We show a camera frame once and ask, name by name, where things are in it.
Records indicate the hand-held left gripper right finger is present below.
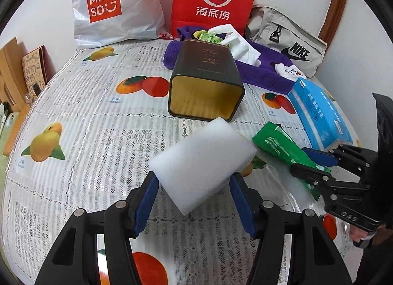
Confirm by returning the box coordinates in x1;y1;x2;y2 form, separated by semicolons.
229;172;353;285

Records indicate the white sponge block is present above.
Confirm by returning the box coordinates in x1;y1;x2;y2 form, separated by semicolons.
148;117;257;215

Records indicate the small green snack packet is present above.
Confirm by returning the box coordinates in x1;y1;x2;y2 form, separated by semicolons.
198;33;222;45

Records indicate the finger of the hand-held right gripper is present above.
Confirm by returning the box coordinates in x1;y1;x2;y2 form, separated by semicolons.
290;165;369;202
302;144;378;179

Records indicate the wooden chair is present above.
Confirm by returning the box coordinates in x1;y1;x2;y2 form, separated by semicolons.
0;37;29;104

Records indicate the purple knitted cloth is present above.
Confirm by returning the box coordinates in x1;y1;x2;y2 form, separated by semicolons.
163;25;308;95

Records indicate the green tissue packet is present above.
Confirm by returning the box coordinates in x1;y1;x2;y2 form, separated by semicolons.
252;121;332;201

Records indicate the dark green tin box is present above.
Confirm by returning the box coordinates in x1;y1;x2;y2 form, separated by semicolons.
168;39;245;123

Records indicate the blue tissue pack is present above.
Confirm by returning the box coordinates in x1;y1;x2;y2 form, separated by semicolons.
288;77;353;150

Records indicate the patterned book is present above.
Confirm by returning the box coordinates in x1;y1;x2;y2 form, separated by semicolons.
21;45;49;95

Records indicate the person's right hand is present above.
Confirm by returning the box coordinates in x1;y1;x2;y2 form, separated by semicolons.
350;225;379;249

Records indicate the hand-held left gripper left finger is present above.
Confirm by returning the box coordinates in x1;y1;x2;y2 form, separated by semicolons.
34;171;160;285

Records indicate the white plastic shopping bag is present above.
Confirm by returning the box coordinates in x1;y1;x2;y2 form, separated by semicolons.
71;0;166;49

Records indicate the grey waist bag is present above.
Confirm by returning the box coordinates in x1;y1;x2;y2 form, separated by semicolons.
244;5;327;78

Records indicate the white crumpled plastic wrapper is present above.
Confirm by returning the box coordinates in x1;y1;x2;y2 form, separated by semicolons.
209;24;261;67

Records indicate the brown wooden door frame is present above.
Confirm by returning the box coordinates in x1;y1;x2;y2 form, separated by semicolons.
318;0;350;48

